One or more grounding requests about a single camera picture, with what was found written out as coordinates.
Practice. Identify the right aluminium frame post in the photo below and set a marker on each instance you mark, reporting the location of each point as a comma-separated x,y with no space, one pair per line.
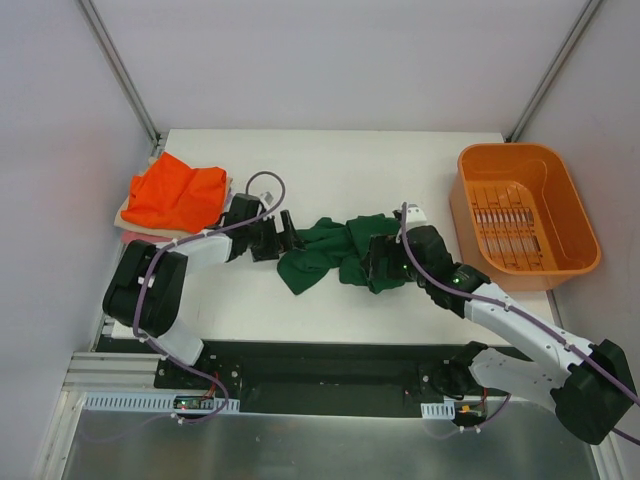
568,46

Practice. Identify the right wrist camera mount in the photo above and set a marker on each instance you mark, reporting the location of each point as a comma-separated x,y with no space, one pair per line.
412,216

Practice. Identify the right white cable duct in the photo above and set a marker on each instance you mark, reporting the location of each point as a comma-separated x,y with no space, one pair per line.
438,411

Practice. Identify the aluminium frame post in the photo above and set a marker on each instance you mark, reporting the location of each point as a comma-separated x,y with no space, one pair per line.
118,68
568,46

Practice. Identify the orange folded t shirt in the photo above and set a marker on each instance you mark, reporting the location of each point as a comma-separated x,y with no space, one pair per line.
170,195

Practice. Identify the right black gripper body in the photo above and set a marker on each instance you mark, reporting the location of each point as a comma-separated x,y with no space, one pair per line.
386,257

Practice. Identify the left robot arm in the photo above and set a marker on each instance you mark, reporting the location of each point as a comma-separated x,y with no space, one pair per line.
146,289

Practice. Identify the left aluminium frame post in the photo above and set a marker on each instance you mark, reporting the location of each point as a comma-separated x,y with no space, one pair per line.
118,68

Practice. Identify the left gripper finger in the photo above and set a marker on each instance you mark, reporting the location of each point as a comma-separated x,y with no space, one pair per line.
268,244
289,238

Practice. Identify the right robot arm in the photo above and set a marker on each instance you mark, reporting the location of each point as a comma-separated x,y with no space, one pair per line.
588,386

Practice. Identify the beige folded t shirt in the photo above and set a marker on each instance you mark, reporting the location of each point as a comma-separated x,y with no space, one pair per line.
131,220

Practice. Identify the left white cable duct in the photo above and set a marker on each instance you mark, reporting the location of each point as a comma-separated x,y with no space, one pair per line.
158,403

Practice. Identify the white cable duct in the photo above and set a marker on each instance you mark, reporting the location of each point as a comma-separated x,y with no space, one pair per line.
438,411
158,403

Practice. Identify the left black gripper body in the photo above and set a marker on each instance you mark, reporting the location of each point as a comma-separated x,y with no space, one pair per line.
266,240

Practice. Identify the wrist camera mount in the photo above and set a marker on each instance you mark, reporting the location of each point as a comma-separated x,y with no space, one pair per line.
266,199
412,216

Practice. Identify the dark green t shirt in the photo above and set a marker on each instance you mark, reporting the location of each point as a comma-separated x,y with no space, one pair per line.
332,245

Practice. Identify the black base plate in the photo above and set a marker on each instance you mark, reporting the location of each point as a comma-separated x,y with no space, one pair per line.
332,400

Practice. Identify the pink folded t shirt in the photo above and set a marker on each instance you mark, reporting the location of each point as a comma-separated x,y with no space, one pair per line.
129,236

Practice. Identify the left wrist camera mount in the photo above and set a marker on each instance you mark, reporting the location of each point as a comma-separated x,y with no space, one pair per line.
266,199

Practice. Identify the orange plastic basket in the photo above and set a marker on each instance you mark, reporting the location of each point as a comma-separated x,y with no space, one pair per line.
519,218

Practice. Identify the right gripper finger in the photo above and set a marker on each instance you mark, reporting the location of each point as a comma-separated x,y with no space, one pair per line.
375,274
378,247

